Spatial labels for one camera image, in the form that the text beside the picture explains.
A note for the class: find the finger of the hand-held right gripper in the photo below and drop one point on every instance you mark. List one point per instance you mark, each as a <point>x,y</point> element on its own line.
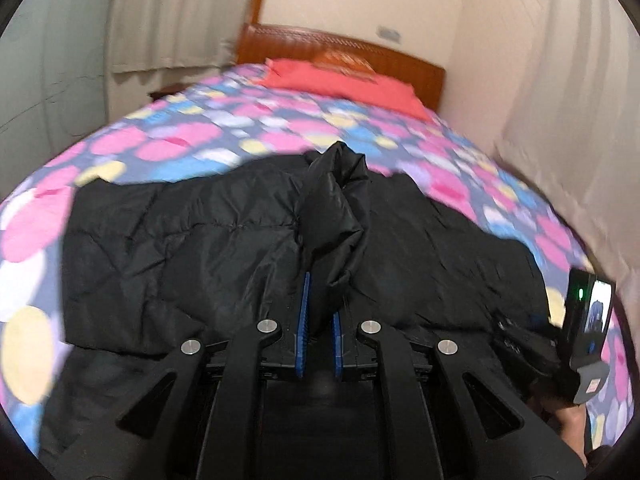
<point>507,332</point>

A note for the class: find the black puffer jacket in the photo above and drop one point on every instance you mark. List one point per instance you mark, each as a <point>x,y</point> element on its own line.
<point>200,240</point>

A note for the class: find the wall socket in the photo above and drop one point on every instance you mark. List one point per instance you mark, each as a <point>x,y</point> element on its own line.
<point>389,34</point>

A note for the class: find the red pillow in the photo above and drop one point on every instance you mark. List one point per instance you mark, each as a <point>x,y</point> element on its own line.
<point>325,80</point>

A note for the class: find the beige curtain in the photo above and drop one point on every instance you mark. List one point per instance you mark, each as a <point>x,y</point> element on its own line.
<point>175,10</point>

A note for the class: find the wooden headboard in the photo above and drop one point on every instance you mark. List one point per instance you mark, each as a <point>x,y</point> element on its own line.
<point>390,60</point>

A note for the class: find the bed with dotted bedspread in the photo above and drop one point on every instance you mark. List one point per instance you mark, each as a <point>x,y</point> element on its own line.
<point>165,135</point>

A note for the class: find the person's right hand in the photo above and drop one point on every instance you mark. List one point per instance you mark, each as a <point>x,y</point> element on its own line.
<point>567,427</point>

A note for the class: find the white sheer curtain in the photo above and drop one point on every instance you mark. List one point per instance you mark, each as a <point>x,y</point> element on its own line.
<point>565,100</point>

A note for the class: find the orange patterned pillow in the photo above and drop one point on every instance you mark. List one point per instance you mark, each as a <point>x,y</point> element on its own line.
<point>345,62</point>

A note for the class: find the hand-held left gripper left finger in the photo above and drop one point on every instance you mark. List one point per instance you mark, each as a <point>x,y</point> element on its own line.
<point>303,327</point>

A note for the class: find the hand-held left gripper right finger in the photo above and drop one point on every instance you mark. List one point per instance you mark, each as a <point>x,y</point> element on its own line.
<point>337,347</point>

